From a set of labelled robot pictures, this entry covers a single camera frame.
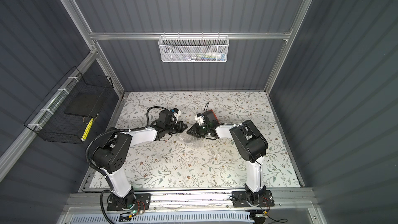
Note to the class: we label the pens in white basket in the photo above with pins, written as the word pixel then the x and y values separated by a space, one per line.
pixel 209 56

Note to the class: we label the floral table mat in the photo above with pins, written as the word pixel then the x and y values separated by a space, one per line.
pixel 171 163

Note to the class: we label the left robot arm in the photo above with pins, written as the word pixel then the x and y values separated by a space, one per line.
pixel 107 153

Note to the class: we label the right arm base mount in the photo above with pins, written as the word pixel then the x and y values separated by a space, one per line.
pixel 249 199

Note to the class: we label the clear bubble wrap sheet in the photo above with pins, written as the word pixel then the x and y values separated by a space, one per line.
pixel 197 142

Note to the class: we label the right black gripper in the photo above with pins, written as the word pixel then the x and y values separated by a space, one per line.
pixel 199 130

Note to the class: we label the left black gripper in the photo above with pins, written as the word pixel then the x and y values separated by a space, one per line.
pixel 173 126

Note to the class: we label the aluminium front rail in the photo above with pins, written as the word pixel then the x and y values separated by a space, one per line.
pixel 198 200

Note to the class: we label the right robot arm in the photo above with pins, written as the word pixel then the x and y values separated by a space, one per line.
pixel 249 141

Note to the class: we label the black wire basket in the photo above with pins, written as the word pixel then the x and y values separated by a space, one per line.
pixel 64 116

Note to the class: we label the red tape dispenser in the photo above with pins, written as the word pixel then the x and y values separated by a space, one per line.
pixel 210 117

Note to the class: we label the white wire basket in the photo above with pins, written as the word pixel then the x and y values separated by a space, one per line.
pixel 175 50

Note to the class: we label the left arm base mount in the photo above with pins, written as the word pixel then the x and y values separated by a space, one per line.
pixel 132 202

